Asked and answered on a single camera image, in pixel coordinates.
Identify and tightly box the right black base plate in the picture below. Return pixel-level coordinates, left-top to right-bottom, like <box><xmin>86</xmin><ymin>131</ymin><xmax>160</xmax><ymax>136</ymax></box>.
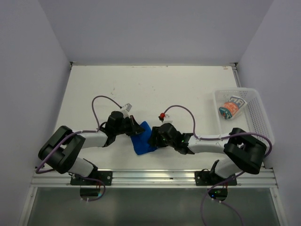
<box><xmin>194</xmin><ymin>169</ymin><xmax>225</xmax><ymax>186</ymax></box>

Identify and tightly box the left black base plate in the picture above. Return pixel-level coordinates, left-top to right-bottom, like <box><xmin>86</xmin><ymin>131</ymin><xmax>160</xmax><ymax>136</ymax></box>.
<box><xmin>68</xmin><ymin>170</ymin><xmax>113</xmax><ymax>186</ymax></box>

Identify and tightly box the rabbit print towel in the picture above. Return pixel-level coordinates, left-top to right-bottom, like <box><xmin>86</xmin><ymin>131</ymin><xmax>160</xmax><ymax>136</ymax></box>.
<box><xmin>218</xmin><ymin>96</ymin><xmax>247</xmax><ymax>120</ymax></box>

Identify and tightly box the white plastic basket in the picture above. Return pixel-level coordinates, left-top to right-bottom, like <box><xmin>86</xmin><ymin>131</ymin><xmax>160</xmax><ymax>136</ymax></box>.
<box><xmin>213</xmin><ymin>88</ymin><xmax>275</xmax><ymax>144</ymax></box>

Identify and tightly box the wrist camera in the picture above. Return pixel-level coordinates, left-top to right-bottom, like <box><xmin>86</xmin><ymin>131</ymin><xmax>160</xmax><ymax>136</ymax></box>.
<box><xmin>158</xmin><ymin>113</ymin><xmax>173</xmax><ymax>124</ymax></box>
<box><xmin>121</xmin><ymin>103</ymin><xmax>132</xmax><ymax>112</ymax></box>

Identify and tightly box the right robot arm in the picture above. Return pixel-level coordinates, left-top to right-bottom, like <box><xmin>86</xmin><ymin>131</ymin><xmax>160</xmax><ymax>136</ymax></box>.
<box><xmin>148</xmin><ymin>123</ymin><xmax>269</xmax><ymax>185</ymax></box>

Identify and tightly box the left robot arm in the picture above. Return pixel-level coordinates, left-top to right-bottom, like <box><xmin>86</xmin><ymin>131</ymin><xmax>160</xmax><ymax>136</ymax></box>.
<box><xmin>36</xmin><ymin>111</ymin><xmax>145</xmax><ymax>185</ymax></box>

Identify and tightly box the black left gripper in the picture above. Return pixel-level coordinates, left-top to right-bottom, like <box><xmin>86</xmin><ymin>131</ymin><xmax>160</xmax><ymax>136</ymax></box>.
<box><xmin>114</xmin><ymin>115</ymin><xmax>144</xmax><ymax>136</ymax></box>

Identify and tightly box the blue towel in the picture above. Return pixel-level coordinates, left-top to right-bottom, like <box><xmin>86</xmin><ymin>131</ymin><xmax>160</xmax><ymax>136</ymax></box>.
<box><xmin>130</xmin><ymin>121</ymin><xmax>158</xmax><ymax>155</ymax></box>

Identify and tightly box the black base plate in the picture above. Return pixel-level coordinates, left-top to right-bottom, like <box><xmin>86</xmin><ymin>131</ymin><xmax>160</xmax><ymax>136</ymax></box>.
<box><xmin>194</xmin><ymin>169</ymin><xmax>225</xmax><ymax>186</ymax></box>
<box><xmin>68</xmin><ymin>170</ymin><xmax>113</xmax><ymax>186</ymax></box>

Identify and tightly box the aluminium mounting rail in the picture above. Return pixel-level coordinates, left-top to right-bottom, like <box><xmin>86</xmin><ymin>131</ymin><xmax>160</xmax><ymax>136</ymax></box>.
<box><xmin>30</xmin><ymin>169</ymin><xmax>278</xmax><ymax>188</ymax></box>

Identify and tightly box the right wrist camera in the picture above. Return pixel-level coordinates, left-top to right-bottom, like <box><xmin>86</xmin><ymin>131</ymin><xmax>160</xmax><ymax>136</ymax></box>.
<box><xmin>158</xmin><ymin>113</ymin><xmax>173</xmax><ymax>124</ymax></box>

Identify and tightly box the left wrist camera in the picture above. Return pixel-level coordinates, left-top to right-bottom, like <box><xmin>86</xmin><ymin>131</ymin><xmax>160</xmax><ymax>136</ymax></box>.
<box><xmin>121</xmin><ymin>103</ymin><xmax>132</xmax><ymax>112</ymax></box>

